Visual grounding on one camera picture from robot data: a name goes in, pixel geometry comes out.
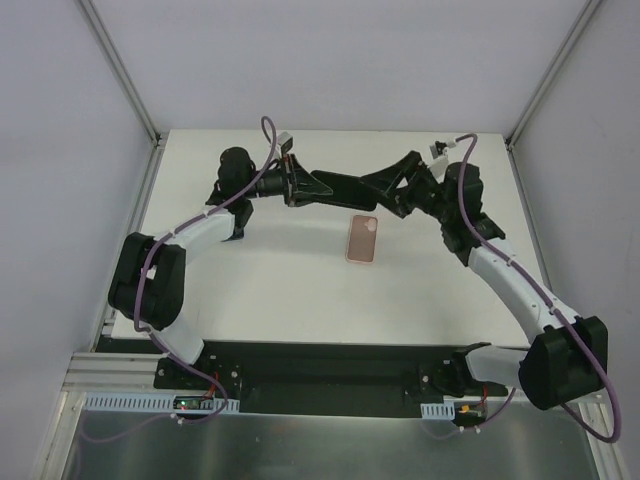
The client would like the purple cable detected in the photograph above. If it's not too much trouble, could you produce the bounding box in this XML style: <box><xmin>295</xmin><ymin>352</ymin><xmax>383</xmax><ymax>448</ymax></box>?
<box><xmin>419</xmin><ymin>132</ymin><xmax>624</xmax><ymax>444</ymax></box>
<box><xmin>133</xmin><ymin>115</ymin><xmax>293</xmax><ymax>426</ymax></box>

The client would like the left aluminium frame post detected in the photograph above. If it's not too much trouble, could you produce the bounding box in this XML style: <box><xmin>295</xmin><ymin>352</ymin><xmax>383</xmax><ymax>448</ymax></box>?
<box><xmin>74</xmin><ymin>0</ymin><xmax>163</xmax><ymax>146</ymax></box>

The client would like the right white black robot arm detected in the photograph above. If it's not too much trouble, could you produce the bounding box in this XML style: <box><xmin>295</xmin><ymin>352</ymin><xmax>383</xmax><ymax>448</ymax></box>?
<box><xmin>360</xmin><ymin>151</ymin><xmax>612</xmax><ymax>410</ymax></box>

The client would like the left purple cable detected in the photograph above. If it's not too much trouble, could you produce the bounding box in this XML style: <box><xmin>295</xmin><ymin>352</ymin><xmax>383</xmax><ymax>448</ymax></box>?
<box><xmin>133</xmin><ymin>115</ymin><xmax>293</xmax><ymax>426</ymax></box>

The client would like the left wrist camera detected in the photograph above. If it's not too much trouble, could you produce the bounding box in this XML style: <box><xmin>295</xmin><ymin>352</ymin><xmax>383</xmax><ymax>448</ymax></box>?
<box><xmin>276</xmin><ymin>131</ymin><xmax>294</xmax><ymax>155</ymax></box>

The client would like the black smartphone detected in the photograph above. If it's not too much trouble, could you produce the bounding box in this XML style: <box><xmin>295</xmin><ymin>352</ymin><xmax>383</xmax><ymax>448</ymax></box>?
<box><xmin>296</xmin><ymin>170</ymin><xmax>377</xmax><ymax>212</ymax></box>
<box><xmin>224</xmin><ymin>230</ymin><xmax>245</xmax><ymax>243</ymax></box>

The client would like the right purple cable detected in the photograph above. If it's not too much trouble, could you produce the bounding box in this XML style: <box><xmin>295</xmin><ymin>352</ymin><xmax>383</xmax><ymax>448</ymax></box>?
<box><xmin>419</xmin><ymin>132</ymin><xmax>624</xmax><ymax>444</ymax></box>

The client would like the front aluminium rail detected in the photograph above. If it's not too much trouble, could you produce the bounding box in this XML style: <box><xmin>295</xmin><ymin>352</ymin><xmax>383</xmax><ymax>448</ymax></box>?
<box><xmin>62</xmin><ymin>352</ymin><xmax>161</xmax><ymax>392</ymax></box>

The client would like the aluminium frame post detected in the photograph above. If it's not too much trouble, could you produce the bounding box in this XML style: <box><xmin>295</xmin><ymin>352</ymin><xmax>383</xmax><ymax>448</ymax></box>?
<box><xmin>505</xmin><ymin>0</ymin><xmax>605</xmax><ymax>152</ymax></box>
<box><xmin>74</xmin><ymin>0</ymin><xmax>163</xmax><ymax>146</ymax></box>

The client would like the left white cable duct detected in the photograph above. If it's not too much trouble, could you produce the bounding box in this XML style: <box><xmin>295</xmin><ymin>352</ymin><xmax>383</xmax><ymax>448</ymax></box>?
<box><xmin>84</xmin><ymin>392</ymin><xmax>240</xmax><ymax>415</ymax></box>

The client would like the right aluminium frame post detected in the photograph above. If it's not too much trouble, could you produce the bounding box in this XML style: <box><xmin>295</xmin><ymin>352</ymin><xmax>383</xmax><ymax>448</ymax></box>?
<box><xmin>505</xmin><ymin>0</ymin><xmax>605</xmax><ymax>152</ymax></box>

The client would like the right white cable duct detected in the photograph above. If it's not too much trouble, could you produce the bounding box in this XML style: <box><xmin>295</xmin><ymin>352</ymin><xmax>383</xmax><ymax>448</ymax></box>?
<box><xmin>420</xmin><ymin>401</ymin><xmax>456</xmax><ymax>421</ymax></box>

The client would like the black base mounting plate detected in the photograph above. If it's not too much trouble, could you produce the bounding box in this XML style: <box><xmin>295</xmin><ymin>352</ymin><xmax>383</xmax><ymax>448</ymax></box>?
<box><xmin>152</xmin><ymin>341</ymin><xmax>508</xmax><ymax>418</ymax></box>

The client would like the white cable duct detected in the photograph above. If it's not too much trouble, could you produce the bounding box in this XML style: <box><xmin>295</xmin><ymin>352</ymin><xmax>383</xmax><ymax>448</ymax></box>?
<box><xmin>420</xmin><ymin>401</ymin><xmax>456</xmax><ymax>421</ymax></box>
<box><xmin>84</xmin><ymin>392</ymin><xmax>240</xmax><ymax>415</ymax></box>

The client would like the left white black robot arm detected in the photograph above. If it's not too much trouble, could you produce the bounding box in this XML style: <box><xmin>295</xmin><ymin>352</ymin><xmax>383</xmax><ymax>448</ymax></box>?
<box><xmin>107</xmin><ymin>147</ymin><xmax>333</xmax><ymax>389</ymax></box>

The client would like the pink silicone phone case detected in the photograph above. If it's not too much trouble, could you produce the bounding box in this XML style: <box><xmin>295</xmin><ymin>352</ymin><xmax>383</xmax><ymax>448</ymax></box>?
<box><xmin>346</xmin><ymin>215</ymin><xmax>378</xmax><ymax>264</ymax></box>

